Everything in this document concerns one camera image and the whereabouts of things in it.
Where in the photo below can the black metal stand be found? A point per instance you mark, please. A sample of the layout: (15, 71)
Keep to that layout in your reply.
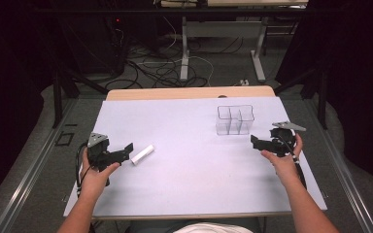
(64, 84)
(317, 87)

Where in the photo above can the white metal desk frame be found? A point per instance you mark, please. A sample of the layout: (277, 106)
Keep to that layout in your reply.
(185, 48)

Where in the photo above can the clear plastic compartment box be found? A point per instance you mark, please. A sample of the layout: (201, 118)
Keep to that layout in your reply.
(235, 120)

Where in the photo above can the person's right hand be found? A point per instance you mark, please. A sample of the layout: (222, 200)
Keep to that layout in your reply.
(283, 166)

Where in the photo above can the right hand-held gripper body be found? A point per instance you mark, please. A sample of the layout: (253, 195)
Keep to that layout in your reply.
(283, 140)

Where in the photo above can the white table mat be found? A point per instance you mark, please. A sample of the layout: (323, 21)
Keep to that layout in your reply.
(191, 181)

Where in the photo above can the white cylindrical tube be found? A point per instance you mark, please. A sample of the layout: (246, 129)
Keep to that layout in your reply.
(142, 154)

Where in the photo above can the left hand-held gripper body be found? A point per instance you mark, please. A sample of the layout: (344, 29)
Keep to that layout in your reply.
(101, 154)

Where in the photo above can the black computer tower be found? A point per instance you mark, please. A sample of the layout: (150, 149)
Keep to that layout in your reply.
(108, 45)

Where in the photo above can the metal floor rail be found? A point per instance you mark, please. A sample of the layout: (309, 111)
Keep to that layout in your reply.
(29, 165)
(343, 168)

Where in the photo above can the white power strip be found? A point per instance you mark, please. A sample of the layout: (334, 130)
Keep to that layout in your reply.
(244, 82)

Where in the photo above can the person's left hand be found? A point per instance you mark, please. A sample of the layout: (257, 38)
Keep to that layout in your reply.
(94, 181)

